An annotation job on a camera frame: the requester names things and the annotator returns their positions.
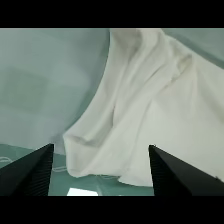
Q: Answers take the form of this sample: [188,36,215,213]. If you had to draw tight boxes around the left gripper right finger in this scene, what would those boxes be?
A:
[148,144,224,197]

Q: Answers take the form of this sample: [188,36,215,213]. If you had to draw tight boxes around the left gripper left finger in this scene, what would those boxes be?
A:
[0,143,55,197]

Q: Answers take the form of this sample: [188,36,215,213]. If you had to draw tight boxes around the white T-shirt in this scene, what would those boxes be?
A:
[62,28,224,188]

